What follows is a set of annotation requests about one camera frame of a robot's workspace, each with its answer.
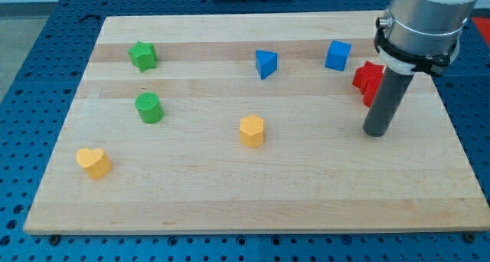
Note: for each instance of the yellow hexagon block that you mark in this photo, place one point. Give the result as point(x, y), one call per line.
point(252, 131)

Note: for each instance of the yellow heart block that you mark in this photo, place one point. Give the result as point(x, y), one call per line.
point(95, 162)

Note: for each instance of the wooden board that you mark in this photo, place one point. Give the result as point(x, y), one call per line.
point(233, 124)

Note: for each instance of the green star block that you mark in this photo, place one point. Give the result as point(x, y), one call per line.
point(143, 56)

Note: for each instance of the blue triangle block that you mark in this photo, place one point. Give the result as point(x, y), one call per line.
point(266, 63)

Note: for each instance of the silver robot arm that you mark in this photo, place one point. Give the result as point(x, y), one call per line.
point(421, 35)

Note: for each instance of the green cylinder block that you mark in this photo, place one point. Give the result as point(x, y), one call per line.
point(149, 108)

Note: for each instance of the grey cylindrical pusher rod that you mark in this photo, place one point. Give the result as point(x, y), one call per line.
point(389, 95)

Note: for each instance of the red star block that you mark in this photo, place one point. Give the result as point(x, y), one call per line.
point(364, 74)

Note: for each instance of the black clamp with cable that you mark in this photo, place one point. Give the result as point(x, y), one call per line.
point(408, 64)

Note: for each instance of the blue cube block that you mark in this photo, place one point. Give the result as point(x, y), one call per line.
point(337, 55)

